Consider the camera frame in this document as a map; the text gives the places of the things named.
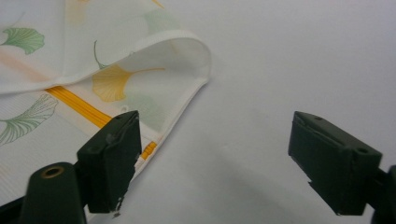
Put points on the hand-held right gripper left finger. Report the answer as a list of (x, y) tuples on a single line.
[(107, 168)]

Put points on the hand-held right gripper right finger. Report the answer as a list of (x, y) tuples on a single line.
[(333, 168)]

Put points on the white leaf-print mesh bag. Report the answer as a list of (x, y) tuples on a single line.
[(40, 59)]

